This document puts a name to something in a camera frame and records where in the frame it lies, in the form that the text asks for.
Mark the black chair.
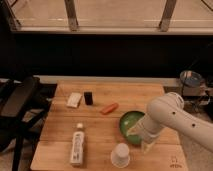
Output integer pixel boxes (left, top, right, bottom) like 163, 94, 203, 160
0, 76, 53, 171

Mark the round metal lamp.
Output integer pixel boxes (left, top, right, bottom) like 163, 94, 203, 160
180, 70, 203, 87

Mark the orange carrot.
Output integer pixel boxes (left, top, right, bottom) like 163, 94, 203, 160
100, 103, 119, 115

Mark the white bottle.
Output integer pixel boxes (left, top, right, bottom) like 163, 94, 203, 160
70, 123, 85, 166

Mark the green bowl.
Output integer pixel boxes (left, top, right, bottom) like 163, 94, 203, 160
119, 111, 144, 146

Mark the black eraser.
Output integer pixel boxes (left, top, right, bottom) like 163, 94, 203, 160
84, 92, 93, 105

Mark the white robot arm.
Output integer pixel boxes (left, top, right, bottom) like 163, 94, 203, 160
127, 92, 213, 152

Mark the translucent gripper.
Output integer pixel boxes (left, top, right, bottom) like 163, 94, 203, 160
126, 123, 157, 154

